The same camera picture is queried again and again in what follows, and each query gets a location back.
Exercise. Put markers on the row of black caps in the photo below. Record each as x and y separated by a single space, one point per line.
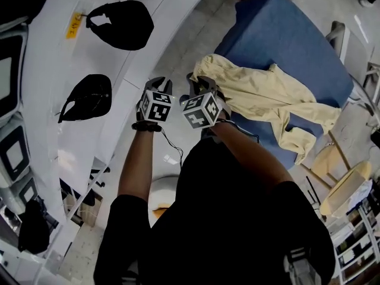
127 28

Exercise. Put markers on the black fabric bag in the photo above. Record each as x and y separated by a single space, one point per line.
32 230

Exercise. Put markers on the white round stool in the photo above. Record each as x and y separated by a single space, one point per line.
163 188

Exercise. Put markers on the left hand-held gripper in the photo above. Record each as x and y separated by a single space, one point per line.
157 107

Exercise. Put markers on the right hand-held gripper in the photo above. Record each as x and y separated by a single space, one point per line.
199 111

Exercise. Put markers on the pale yellow garment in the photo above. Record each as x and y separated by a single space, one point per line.
261 91

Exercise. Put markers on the grey-rimmed storage box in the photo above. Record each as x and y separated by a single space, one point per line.
6 76
15 156
28 191

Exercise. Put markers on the beige plastic basket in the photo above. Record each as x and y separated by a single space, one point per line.
344 191

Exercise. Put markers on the blue padded mat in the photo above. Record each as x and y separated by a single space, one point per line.
282 34

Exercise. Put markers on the round wooden table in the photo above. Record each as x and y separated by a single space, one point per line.
363 168

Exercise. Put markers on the white lounge chair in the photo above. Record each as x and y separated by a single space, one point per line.
338 40

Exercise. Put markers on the person's left forearm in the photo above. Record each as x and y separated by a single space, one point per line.
135 168

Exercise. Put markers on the person's right striped shoe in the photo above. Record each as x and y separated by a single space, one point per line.
301 269

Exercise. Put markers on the black cap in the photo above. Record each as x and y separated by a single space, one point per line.
89 99

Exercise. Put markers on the person's right forearm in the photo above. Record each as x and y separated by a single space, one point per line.
255 156

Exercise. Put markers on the person's black-clothed body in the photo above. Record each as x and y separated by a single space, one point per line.
213 233

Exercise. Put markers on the yellow paper tag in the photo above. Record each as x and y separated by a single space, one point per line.
73 25

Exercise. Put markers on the pale crumpled clothes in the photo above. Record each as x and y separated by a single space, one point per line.
362 191

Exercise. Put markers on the white low shelf unit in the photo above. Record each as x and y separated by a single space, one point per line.
368 218

